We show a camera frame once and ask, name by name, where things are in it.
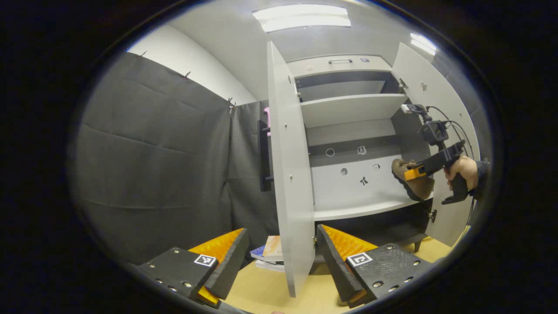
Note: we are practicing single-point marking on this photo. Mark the white cabinet shelf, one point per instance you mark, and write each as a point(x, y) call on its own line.
point(353, 109)
point(357, 209)

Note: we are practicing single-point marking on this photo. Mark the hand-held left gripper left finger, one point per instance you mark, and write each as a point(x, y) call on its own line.
point(229, 266)

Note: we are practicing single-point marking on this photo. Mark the black backdrop cloth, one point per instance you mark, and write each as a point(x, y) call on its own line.
point(152, 152)

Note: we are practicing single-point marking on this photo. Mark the grey cabinet door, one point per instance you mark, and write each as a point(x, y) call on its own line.
point(290, 174)
point(436, 91)

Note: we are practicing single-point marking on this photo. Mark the grey shoe cabinet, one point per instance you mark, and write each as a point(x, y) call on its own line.
point(348, 187)

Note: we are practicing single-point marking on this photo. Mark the large ceiling light panel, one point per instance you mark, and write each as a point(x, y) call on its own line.
point(303, 17)

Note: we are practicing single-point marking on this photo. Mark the brown fuzzy shoe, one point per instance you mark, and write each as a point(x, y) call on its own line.
point(420, 187)

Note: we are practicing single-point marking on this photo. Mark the small ceiling light panel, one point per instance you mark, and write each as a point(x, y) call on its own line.
point(423, 43)

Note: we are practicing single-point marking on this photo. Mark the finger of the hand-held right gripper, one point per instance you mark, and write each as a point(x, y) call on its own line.
point(414, 173)

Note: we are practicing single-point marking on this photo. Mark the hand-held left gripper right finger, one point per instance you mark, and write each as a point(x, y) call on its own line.
point(335, 266)

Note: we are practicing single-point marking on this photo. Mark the grey cabinet drawer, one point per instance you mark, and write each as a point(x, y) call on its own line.
point(314, 67)

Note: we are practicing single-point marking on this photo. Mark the beige cover book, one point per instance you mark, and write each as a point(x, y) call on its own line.
point(273, 248)

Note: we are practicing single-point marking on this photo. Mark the blue book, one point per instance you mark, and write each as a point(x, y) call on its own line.
point(258, 253)

